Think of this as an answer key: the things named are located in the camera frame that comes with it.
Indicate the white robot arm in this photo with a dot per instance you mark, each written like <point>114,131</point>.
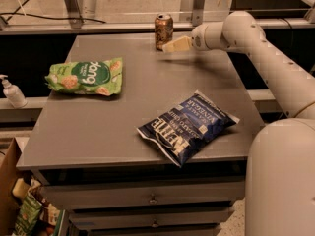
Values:
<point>280,175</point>

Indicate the green rice chip bag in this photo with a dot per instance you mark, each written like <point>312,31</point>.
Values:
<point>89,77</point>

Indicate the white pump bottle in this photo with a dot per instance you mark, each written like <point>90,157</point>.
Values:
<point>13,93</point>

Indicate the orange soda can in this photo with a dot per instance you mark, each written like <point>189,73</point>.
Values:
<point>163,30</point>

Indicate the metal bracket left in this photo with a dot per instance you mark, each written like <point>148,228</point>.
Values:
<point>74,14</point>

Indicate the blue kettle chip bag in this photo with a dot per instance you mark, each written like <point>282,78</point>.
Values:
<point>184,130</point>

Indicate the cardboard box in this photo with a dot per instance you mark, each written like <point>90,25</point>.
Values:
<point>9,205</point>

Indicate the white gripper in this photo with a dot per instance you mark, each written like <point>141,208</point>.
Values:
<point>199,39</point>

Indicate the metal bracket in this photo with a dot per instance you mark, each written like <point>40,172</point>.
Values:
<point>74,14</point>
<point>197,12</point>

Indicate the green snack bag in box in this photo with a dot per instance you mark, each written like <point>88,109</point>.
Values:
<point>28,216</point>

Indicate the grey drawer cabinet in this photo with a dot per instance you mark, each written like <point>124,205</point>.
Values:
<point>164,157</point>

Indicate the metal bracket right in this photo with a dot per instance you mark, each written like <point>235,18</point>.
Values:
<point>197,12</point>

